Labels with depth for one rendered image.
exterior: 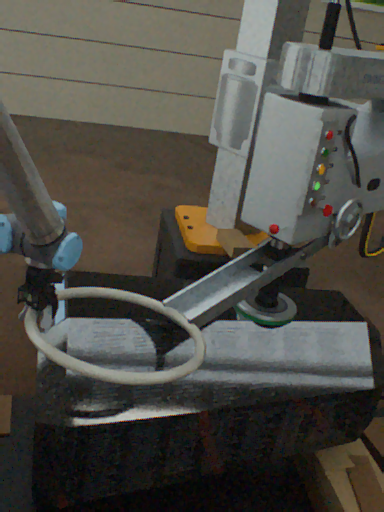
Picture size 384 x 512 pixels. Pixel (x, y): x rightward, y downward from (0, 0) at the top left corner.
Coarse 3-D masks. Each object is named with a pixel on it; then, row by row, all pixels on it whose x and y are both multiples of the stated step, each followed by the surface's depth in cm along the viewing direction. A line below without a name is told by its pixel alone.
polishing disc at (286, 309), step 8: (248, 296) 214; (256, 296) 215; (280, 296) 218; (240, 304) 208; (248, 304) 208; (256, 304) 209; (280, 304) 212; (288, 304) 213; (248, 312) 204; (256, 312) 204; (264, 312) 205; (272, 312) 206; (280, 312) 207; (288, 312) 208; (272, 320) 203; (280, 320) 204
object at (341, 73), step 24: (288, 48) 173; (312, 48) 170; (336, 48) 196; (288, 72) 174; (312, 72) 170; (336, 72) 170; (360, 72) 176; (312, 96) 180; (336, 96) 173; (360, 96) 181
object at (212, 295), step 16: (320, 240) 208; (336, 240) 209; (256, 256) 206; (288, 256) 200; (304, 256) 203; (224, 272) 197; (240, 272) 201; (256, 272) 201; (272, 272) 196; (192, 288) 189; (208, 288) 194; (224, 288) 194; (240, 288) 187; (256, 288) 193; (176, 304) 186; (192, 304) 188; (208, 304) 188; (224, 304) 184; (192, 320) 176; (208, 320) 182
